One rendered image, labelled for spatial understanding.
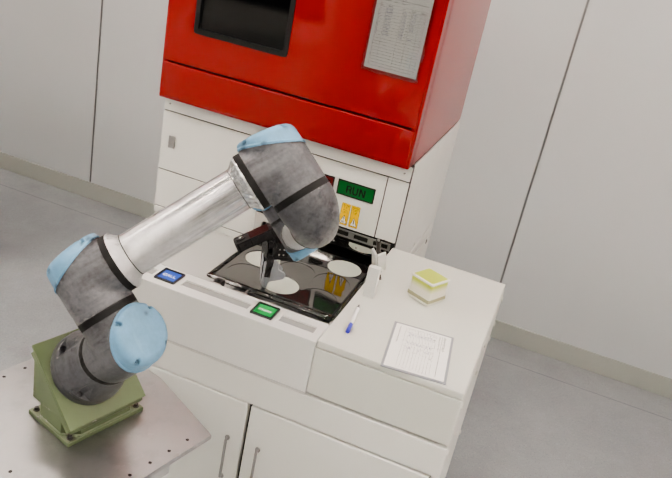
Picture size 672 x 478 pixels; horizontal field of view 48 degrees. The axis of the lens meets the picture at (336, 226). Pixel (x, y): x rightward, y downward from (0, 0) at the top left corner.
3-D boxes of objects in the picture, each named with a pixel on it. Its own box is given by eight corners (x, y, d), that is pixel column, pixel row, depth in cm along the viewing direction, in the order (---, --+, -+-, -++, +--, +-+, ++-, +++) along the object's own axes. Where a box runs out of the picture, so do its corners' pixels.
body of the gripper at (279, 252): (295, 265, 199) (303, 223, 194) (263, 263, 196) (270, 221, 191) (290, 251, 205) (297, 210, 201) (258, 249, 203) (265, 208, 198)
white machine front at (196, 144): (157, 208, 256) (169, 93, 240) (385, 286, 236) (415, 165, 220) (152, 211, 253) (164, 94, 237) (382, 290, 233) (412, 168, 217)
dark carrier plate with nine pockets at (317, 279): (267, 234, 236) (267, 232, 236) (371, 268, 228) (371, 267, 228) (213, 275, 206) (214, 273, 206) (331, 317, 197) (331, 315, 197)
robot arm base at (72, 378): (66, 416, 146) (90, 403, 140) (39, 343, 149) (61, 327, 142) (131, 391, 158) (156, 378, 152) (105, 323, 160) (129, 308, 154)
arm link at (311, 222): (365, 228, 141) (325, 243, 189) (333, 177, 140) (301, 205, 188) (312, 261, 138) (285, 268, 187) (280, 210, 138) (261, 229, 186)
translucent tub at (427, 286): (423, 288, 206) (429, 266, 204) (444, 301, 202) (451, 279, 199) (405, 294, 201) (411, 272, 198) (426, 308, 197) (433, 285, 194)
